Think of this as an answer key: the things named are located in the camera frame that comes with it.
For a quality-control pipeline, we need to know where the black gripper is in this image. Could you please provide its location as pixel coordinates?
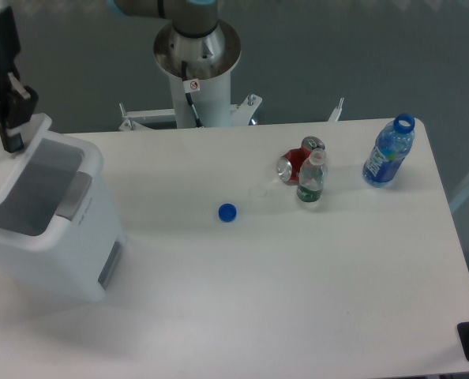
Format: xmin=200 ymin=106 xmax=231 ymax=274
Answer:
xmin=0 ymin=6 xmax=38 ymax=152

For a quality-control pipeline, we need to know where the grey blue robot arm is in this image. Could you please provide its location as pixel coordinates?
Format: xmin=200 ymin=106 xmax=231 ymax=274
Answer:
xmin=0 ymin=1 xmax=219 ymax=153

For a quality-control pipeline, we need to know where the white trash can body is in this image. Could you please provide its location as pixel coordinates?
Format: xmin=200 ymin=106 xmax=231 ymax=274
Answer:
xmin=0 ymin=132 xmax=127 ymax=301

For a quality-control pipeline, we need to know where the blue bottle cap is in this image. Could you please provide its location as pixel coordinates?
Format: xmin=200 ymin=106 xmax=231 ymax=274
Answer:
xmin=218 ymin=203 xmax=238 ymax=223

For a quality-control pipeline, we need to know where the crushed red soda can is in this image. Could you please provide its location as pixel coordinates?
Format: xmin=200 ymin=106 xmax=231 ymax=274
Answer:
xmin=276 ymin=136 xmax=325 ymax=185

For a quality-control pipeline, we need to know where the clear green label bottle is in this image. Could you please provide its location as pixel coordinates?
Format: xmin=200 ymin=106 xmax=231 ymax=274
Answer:
xmin=296 ymin=148 xmax=328 ymax=203

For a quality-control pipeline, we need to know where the blue drink bottle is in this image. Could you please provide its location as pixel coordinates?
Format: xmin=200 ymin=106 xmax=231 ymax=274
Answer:
xmin=362 ymin=113 xmax=415 ymax=188

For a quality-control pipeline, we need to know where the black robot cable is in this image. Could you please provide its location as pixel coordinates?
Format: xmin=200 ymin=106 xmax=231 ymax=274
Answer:
xmin=180 ymin=60 xmax=203 ymax=128

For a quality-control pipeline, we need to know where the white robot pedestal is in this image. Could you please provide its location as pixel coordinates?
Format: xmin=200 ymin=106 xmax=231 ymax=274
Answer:
xmin=153 ymin=21 xmax=241 ymax=129

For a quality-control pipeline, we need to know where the white table frame bracket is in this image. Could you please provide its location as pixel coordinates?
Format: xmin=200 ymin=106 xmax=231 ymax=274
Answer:
xmin=118 ymin=93 xmax=346 ymax=132

